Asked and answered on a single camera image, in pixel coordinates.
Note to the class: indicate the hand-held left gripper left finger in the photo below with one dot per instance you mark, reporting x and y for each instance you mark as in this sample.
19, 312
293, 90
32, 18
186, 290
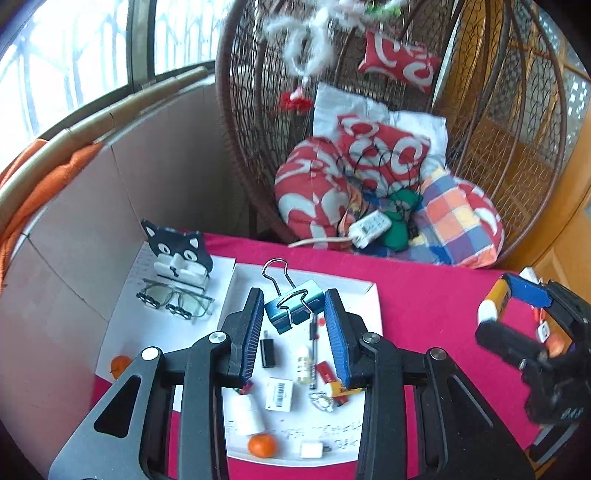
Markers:
253, 332

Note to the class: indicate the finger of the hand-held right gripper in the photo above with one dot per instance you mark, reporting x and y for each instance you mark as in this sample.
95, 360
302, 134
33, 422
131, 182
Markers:
508, 344
531, 291

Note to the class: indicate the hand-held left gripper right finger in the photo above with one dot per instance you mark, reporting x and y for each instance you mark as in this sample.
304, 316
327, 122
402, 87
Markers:
334, 341

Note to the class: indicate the black red pen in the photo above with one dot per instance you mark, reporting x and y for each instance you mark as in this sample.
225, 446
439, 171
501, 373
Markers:
314, 355

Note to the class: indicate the black usb adapter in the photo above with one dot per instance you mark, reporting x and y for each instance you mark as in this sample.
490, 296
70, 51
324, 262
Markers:
268, 353

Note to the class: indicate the blue binder clip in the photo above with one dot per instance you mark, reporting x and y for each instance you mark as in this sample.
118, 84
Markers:
274, 316

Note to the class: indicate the red lighter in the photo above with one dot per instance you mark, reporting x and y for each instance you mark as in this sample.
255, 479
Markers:
324, 371

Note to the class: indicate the yellow white-capped tube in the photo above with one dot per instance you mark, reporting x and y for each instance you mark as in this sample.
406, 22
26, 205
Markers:
496, 297

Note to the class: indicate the small dropper bottle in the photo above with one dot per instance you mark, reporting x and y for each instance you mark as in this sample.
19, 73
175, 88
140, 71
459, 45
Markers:
303, 367

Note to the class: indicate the yellow black tube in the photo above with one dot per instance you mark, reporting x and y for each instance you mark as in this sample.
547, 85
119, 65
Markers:
340, 390

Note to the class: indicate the white barcode box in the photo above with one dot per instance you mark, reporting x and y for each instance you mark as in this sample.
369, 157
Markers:
279, 394

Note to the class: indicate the pale cylinder container orange lid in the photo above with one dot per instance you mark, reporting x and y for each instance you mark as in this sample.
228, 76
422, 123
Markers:
247, 413

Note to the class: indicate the white tray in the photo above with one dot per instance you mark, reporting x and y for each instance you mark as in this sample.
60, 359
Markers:
286, 427

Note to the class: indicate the small white plug adapter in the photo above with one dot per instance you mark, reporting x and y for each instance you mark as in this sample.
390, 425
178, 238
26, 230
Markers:
310, 450

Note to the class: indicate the orange tangerine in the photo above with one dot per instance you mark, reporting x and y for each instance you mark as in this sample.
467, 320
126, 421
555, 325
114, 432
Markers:
121, 366
262, 445

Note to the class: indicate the white power bank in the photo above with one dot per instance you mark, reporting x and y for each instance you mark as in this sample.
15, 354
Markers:
529, 275

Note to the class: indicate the pink tablecloth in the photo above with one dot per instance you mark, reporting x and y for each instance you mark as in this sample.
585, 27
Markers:
425, 300

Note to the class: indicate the eyeglasses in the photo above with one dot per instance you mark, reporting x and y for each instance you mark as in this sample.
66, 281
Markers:
157, 295

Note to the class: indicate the plaid cloth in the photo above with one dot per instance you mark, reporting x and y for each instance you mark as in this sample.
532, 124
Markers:
448, 217

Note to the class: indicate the black white cat holder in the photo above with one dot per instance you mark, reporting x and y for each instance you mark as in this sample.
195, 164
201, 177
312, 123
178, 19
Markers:
171, 247

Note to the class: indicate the white power adapter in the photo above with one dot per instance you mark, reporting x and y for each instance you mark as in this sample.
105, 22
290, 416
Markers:
369, 227

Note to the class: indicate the white paper sheet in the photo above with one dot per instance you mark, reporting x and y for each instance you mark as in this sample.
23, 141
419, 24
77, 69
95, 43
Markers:
134, 318

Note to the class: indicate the green pouch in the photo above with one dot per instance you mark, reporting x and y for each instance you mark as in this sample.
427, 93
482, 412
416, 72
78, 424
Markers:
395, 233
406, 198

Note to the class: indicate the round red white cushion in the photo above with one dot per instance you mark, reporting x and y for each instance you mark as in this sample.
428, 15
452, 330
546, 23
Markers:
309, 194

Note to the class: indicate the cardboard panel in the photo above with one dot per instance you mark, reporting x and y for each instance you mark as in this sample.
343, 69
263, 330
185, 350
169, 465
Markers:
69, 277

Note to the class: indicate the brown wicker hanging chair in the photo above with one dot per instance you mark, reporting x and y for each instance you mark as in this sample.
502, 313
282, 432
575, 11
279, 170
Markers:
244, 138

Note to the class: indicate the flat red white cushion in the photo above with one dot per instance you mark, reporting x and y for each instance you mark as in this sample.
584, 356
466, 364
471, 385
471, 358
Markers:
369, 143

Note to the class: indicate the red hanging ornament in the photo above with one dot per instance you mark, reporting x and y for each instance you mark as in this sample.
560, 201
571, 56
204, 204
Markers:
295, 100

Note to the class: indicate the orange cloth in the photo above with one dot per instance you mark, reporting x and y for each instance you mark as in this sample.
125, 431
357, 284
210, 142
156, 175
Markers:
46, 180

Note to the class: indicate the tan pole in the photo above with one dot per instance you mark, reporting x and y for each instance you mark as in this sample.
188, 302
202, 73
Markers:
152, 87

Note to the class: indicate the small red white pillow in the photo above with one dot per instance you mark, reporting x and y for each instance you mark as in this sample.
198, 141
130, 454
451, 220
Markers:
401, 60

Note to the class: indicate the white fluffy hanging ornament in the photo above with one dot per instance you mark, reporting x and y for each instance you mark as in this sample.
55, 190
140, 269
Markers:
295, 46

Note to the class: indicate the window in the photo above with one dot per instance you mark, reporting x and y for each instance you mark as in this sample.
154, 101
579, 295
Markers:
69, 46

